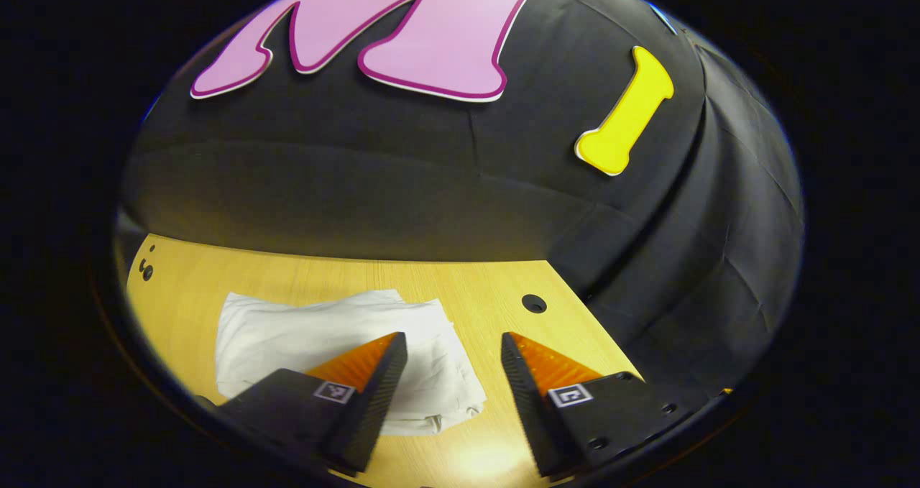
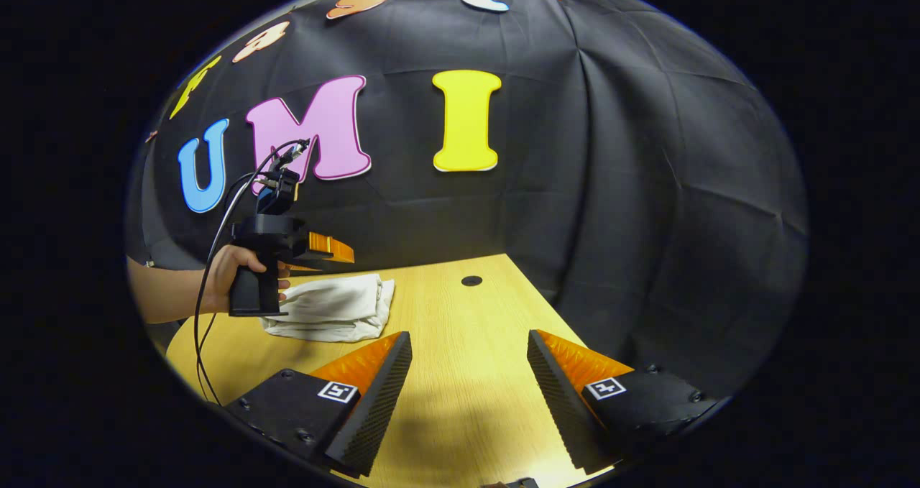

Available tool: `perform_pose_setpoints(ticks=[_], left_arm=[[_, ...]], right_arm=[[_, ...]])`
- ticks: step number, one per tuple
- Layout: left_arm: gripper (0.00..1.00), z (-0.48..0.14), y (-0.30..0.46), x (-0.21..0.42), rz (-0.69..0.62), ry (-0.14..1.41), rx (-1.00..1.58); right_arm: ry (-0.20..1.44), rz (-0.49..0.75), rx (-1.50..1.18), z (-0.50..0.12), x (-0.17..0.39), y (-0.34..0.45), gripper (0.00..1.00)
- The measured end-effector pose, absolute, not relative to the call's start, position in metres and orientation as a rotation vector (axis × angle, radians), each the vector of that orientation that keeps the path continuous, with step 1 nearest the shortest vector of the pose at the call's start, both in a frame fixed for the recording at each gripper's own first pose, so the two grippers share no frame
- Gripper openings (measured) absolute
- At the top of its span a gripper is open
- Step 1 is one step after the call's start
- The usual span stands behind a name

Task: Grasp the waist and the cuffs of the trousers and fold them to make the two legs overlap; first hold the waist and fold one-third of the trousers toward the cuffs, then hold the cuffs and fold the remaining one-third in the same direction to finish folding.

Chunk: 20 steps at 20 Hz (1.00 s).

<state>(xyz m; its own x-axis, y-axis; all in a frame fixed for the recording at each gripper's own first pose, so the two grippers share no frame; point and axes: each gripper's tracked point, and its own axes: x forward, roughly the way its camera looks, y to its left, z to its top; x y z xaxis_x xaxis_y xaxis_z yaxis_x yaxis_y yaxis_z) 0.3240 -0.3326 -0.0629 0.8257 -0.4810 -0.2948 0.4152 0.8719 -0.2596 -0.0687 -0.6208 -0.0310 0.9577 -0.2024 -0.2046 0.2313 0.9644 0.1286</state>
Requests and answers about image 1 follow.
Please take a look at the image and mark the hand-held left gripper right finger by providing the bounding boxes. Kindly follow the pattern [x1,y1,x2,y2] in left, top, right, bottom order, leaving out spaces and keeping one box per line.
[501,331,709,478]

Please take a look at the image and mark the white jeans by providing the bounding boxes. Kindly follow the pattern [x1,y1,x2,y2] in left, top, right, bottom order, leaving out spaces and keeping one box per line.
[215,289,487,436]

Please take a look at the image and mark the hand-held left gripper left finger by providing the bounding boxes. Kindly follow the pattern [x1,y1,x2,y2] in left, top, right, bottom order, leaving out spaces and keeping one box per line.
[216,331,408,474]

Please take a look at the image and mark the black backdrop cloth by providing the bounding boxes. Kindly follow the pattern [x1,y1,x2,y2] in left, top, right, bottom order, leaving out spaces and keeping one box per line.
[115,0,806,402]

